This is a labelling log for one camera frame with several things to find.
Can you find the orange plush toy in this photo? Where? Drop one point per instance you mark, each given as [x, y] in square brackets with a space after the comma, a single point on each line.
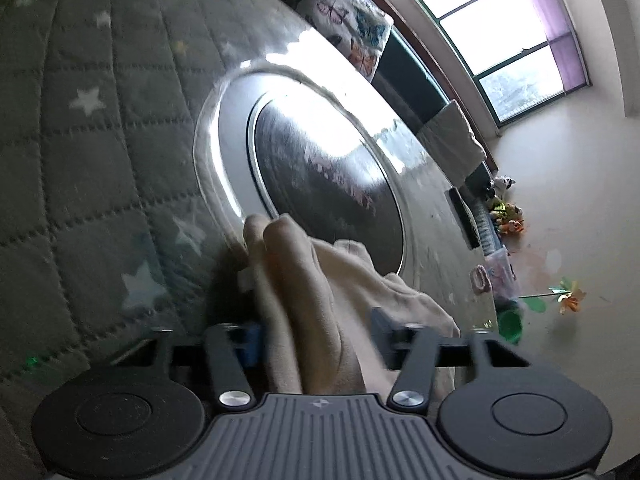
[511, 227]

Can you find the round glass hotplate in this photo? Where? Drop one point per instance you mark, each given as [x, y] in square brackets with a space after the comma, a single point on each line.
[271, 140]

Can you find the grey plain pillow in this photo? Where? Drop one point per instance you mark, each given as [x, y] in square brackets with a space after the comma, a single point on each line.
[450, 140]

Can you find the black remote control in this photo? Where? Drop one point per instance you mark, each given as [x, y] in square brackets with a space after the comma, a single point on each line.
[466, 220]

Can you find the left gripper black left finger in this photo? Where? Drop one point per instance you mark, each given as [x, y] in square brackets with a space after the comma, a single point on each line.
[230, 349]

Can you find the grey quilted star table cover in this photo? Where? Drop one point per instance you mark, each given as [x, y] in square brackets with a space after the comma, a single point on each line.
[104, 230]

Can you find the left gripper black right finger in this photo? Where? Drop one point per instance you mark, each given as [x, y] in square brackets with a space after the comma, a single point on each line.
[417, 352]

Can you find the cream fleece garment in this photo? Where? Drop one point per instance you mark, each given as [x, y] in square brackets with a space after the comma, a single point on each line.
[316, 300]

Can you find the green plastic toy bucket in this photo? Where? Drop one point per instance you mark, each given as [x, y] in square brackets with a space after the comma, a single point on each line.
[510, 325]

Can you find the purple curtain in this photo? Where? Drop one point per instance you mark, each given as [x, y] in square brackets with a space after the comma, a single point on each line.
[563, 44]

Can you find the black white plush toy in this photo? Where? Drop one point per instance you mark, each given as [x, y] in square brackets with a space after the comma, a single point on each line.
[500, 185]

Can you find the clear plastic storage box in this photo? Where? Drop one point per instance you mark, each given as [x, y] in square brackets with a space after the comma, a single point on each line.
[503, 282]

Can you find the green framed window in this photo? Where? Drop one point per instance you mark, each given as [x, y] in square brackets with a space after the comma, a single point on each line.
[494, 54]

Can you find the butterfly print pillow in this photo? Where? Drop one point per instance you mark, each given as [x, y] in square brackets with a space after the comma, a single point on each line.
[357, 28]

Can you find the yellow green plush toy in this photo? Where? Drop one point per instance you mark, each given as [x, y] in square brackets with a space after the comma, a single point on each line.
[505, 212]

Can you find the colourful pinwheel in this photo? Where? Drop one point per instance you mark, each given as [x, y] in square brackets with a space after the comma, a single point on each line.
[567, 295]

